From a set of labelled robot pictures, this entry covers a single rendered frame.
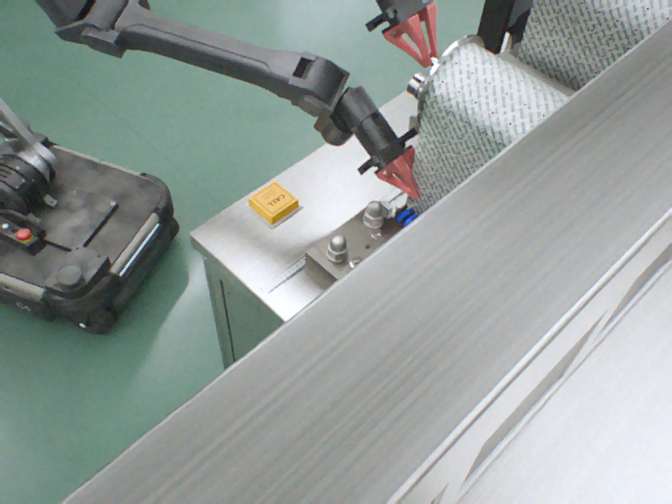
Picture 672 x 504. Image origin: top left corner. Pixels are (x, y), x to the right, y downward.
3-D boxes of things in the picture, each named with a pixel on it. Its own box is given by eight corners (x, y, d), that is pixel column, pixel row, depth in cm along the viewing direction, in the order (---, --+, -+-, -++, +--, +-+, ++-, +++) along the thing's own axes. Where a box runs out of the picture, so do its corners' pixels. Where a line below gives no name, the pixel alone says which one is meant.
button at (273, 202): (275, 187, 134) (275, 179, 132) (299, 207, 131) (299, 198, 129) (248, 205, 131) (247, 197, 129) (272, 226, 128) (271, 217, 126)
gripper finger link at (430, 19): (400, 83, 102) (369, 26, 100) (431, 61, 105) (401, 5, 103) (427, 70, 96) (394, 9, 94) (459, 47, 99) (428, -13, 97)
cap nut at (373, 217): (372, 208, 114) (375, 190, 111) (388, 220, 113) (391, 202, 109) (358, 219, 113) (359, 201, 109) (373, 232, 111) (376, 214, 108)
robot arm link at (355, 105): (338, 91, 107) (363, 75, 110) (323, 109, 113) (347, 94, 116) (364, 127, 107) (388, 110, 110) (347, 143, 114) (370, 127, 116)
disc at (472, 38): (473, 95, 110) (490, 15, 98) (475, 96, 110) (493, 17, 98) (412, 143, 104) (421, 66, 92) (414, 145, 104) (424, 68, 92)
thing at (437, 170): (406, 208, 117) (421, 127, 102) (517, 289, 107) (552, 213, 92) (404, 209, 117) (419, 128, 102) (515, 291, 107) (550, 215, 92)
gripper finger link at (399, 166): (399, 211, 114) (367, 166, 113) (427, 190, 117) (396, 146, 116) (419, 198, 108) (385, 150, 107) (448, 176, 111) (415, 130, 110)
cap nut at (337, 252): (337, 241, 110) (338, 223, 106) (353, 254, 108) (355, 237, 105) (321, 253, 108) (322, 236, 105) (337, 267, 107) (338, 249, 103)
